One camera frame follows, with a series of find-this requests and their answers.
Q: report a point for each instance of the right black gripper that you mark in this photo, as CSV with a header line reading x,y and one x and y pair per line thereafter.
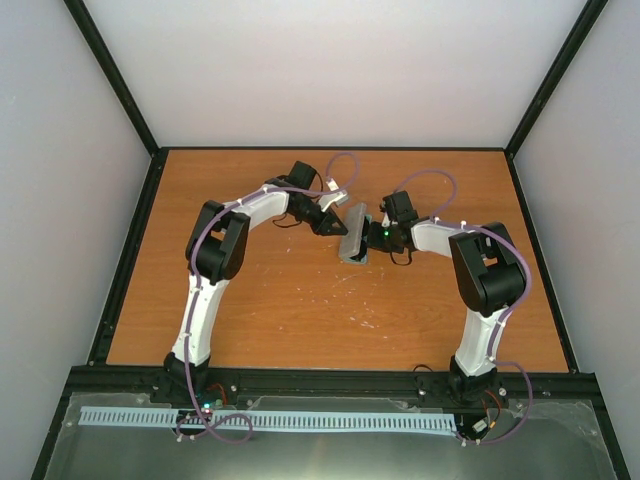
x,y
372,241

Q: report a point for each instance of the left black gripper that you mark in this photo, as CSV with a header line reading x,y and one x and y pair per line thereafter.
x,y
325,228

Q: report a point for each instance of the grey glasses case green lining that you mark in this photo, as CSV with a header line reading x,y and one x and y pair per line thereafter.
x,y
356,219

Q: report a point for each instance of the black sunglasses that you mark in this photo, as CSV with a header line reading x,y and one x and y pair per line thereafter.
x,y
360,258

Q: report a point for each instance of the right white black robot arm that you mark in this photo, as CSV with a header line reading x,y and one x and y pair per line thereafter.
x,y
492,277

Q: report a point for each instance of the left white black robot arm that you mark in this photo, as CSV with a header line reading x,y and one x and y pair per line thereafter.
x,y
216,250

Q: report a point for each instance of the left controller board with leds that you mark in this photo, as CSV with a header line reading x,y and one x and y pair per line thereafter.
x,y
207,400

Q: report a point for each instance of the clear acrylic cover plate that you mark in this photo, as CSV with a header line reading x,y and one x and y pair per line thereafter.
x,y
546,440

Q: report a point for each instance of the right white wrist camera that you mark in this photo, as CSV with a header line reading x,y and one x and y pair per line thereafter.
x,y
386,221

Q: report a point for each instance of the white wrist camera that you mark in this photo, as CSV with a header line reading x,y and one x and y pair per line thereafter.
x,y
335,196
386,221

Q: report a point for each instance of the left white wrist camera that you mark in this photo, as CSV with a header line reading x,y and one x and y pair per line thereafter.
x,y
335,196

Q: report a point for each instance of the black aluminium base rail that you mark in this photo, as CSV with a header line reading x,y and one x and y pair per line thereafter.
x,y
418,388

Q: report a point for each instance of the right controller board with wires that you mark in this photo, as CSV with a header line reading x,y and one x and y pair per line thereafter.
x,y
492,408

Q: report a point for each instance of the right black frame post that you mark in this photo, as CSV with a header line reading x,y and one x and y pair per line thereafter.
x,y
572,44

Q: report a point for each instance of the black frame post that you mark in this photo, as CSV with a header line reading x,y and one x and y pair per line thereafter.
x,y
572,44
100,51

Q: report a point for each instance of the light blue slotted cable duct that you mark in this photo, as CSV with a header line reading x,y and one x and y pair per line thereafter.
x,y
277,421

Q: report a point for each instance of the left black frame post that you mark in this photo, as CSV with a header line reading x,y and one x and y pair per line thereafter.
x,y
100,51

